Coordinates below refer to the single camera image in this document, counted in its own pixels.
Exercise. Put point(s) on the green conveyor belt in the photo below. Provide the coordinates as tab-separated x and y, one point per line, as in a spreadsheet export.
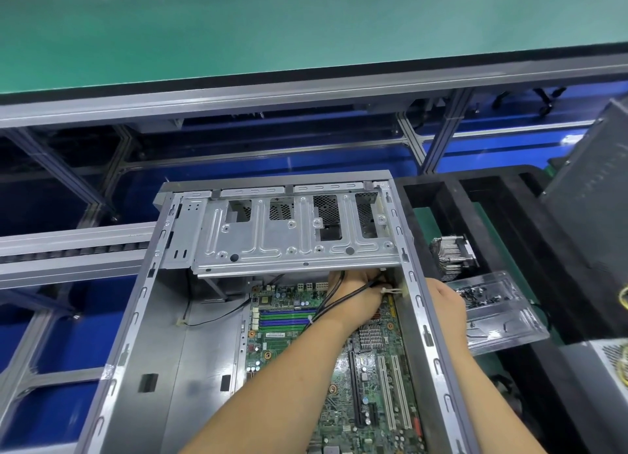
294	27

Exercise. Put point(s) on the person's right forearm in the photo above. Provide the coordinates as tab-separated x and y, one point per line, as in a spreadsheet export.
486	405

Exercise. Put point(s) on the person's left forearm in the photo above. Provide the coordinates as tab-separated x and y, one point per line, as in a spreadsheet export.
275	400

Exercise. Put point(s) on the person's right hand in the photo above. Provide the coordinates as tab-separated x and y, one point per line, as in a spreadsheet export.
449	316

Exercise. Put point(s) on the clear plastic screw tray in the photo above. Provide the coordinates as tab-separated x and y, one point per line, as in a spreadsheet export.
500	311

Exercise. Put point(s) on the green motherboard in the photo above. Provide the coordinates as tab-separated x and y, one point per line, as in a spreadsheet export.
285	356

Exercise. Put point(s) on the grey flat metal rail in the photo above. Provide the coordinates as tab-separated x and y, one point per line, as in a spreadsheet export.
78	255

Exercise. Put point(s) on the black CPU cooler fan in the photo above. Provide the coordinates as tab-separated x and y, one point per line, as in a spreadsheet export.
453	257

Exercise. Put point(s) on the grey power supply unit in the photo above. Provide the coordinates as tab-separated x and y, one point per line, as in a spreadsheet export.
600	375

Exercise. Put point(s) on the person's left hand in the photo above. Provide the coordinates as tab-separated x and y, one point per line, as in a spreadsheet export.
355	300

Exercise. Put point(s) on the grey metal computer case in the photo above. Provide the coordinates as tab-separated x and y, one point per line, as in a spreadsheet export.
157	351

